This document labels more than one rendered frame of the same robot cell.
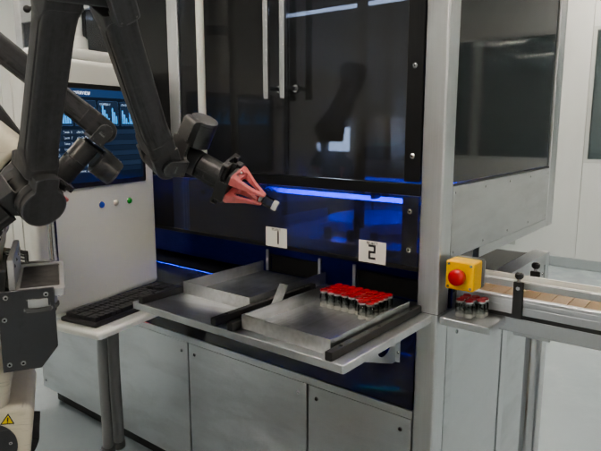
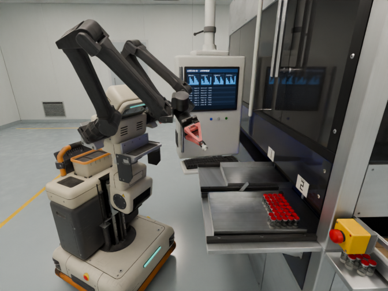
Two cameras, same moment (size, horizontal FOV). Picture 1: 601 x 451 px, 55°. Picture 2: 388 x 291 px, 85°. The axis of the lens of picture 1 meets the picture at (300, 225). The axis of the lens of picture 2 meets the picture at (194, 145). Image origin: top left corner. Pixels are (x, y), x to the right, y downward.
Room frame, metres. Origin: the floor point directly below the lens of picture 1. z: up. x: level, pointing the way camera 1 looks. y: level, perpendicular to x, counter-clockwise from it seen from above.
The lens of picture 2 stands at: (0.69, -0.49, 1.47)
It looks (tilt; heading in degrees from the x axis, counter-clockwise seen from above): 20 degrees down; 50
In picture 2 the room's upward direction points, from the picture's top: straight up
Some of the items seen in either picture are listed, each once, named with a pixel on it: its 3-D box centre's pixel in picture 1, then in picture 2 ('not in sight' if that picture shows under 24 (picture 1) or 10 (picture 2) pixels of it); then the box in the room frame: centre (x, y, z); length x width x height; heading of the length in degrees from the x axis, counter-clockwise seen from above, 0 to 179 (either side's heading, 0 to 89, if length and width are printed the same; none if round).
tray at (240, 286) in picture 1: (257, 282); (252, 174); (1.65, 0.13, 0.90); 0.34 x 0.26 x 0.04; 142
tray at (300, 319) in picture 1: (328, 314); (250, 211); (1.36, -0.07, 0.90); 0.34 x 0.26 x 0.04; 141
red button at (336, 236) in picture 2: (457, 276); (338, 236); (1.35, -0.38, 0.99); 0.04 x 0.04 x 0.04; 52
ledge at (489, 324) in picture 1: (474, 319); (358, 270); (1.40, -0.44, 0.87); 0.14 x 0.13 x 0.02; 142
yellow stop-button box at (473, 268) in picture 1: (464, 273); (352, 235); (1.38, -0.41, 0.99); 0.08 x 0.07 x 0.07; 142
